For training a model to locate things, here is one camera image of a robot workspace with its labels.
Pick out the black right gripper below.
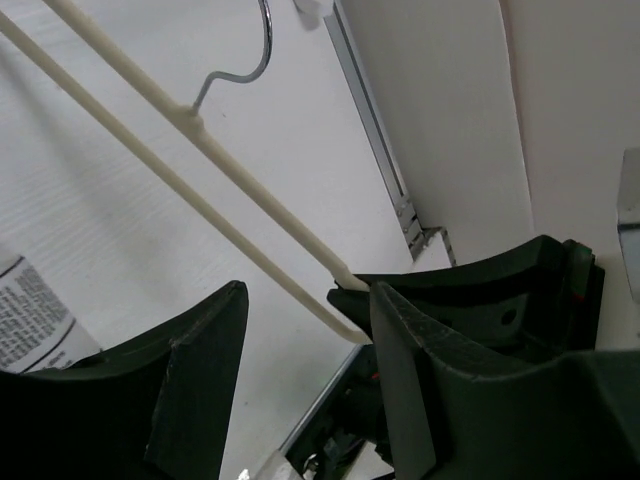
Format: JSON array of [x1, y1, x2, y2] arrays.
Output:
[[326, 234, 606, 480]]

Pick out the newspaper print trousers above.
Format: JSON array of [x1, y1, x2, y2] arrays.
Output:
[[1, 254, 102, 374]]

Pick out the aluminium rail right side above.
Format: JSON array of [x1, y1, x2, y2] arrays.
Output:
[[324, 1, 426, 260]]

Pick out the white metal clothes rack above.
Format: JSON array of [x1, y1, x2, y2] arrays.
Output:
[[294, 0, 335, 28]]

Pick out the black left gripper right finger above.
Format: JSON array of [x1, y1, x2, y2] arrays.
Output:
[[370, 284, 639, 479]]

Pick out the beige clothes hanger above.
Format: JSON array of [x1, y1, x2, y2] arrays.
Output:
[[1, 1, 370, 345]]

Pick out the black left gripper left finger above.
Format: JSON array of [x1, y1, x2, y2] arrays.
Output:
[[1, 280, 249, 479]]

